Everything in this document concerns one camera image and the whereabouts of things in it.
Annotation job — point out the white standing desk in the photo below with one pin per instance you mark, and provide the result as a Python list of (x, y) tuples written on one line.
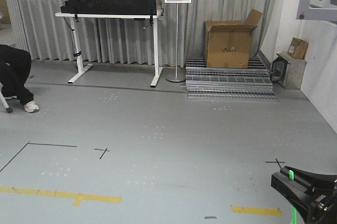
[(79, 61)]

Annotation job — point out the grey curtain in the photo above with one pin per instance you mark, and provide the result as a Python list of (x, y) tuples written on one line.
[(47, 37)]

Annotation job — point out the small cardboard box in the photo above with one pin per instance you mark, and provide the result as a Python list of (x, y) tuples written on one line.
[(298, 48)]

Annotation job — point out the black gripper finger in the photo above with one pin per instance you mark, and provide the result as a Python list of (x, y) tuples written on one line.
[(299, 192), (311, 180)]

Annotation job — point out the grey metal box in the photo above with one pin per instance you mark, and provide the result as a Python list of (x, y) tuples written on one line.
[(288, 71)]

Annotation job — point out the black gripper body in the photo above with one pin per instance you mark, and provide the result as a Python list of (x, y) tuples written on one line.
[(317, 206)]

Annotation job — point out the green plastic spoon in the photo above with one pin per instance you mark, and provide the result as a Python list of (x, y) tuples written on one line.
[(293, 209)]

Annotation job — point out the stack of metal gratings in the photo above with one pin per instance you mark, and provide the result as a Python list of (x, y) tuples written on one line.
[(250, 84)]

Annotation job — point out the large open cardboard box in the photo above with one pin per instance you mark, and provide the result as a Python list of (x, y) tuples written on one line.
[(228, 43)]

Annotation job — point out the seated person in black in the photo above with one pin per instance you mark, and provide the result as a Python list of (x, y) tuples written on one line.
[(15, 69)]

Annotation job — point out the chair leg with caster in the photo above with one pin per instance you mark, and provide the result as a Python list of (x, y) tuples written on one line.
[(4, 103)]

